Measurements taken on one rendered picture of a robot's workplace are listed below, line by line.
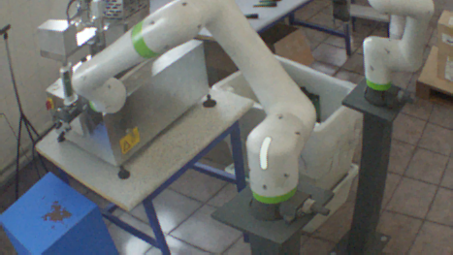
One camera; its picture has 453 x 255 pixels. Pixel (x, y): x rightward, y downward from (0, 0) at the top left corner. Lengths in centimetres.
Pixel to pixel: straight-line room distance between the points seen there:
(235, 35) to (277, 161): 33
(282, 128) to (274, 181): 13
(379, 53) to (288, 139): 64
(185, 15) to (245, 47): 23
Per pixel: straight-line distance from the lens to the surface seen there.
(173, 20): 136
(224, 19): 150
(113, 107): 173
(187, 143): 221
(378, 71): 197
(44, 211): 229
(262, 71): 154
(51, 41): 214
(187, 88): 229
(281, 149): 143
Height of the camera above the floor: 199
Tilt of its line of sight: 32 degrees down
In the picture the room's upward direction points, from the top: 7 degrees counter-clockwise
